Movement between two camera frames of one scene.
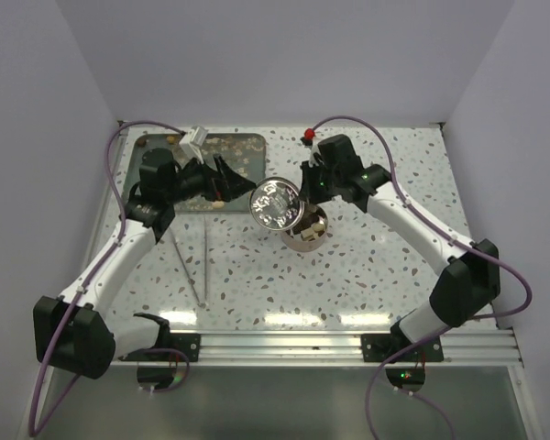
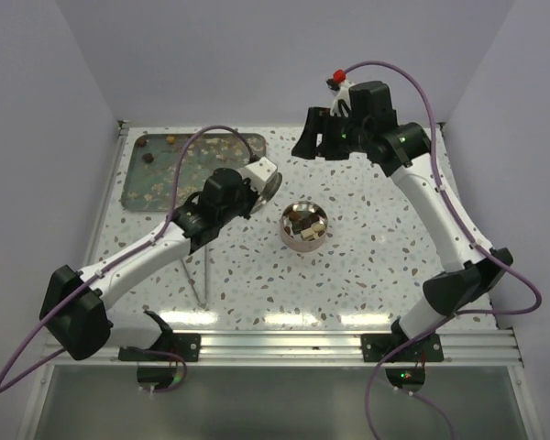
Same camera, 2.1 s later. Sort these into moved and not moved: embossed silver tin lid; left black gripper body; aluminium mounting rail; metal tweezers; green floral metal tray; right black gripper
Moved: embossed silver tin lid; right black gripper; left black gripper body
Not moved: metal tweezers; aluminium mounting rail; green floral metal tray
